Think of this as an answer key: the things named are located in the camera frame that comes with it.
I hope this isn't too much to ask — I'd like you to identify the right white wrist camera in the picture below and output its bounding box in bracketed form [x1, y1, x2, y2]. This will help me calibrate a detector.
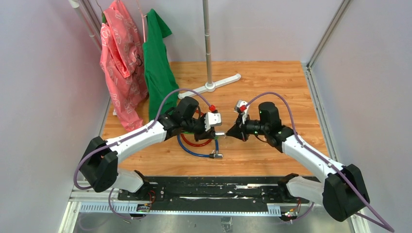
[234, 100, 248, 124]

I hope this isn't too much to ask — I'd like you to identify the white clothes rack stand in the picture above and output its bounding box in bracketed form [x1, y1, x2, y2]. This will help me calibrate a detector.
[194, 0, 241, 94]

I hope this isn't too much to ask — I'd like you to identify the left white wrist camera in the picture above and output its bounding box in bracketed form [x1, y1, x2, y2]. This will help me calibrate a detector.
[204, 105, 222, 131]

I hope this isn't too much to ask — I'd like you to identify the green cable lock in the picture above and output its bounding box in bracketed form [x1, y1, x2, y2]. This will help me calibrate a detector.
[181, 130, 226, 141]

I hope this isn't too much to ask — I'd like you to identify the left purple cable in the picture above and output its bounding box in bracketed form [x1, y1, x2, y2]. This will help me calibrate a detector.
[73, 88, 216, 221]

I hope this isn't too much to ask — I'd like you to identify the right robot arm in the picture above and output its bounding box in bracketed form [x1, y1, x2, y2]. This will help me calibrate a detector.
[226, 100, 370, 222]

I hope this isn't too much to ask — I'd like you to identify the green t-shirt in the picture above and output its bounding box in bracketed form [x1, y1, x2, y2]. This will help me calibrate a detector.
[143, 9, 179, 120]

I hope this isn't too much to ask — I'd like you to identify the red cable lock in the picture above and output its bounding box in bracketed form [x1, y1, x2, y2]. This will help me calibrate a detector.
[180, 107, 212, 147]

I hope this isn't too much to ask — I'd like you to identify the pink patterned garment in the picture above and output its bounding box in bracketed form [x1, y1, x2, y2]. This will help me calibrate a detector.
[100, 0, 148, 132]

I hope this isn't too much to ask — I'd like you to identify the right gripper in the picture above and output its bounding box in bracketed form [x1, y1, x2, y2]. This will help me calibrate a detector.
[226, 112, 269, 142]

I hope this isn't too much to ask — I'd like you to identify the aluminium frame rail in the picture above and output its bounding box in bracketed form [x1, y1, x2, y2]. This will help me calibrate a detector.
[59, 176, 370, 233]

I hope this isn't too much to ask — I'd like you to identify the blue cable lock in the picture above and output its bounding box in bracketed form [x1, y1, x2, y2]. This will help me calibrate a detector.
[176, 133, 224, 160]

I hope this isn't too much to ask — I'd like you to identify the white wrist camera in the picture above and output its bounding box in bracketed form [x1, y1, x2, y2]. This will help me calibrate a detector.
[234, 100, 248, 124]
[204, 105, 222, 131]

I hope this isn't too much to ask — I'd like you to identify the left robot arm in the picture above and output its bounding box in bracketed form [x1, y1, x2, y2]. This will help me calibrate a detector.
[76, 97, 222, 200]

